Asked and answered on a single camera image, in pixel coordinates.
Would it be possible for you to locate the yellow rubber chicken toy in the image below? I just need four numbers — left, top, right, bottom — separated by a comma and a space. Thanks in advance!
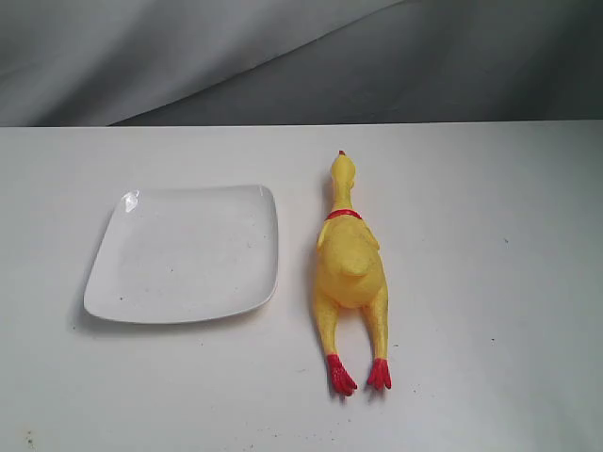
313, 151, 391, 396

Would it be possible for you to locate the white square plate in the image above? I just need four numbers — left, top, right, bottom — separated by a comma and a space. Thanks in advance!
83, 185, 279, 325

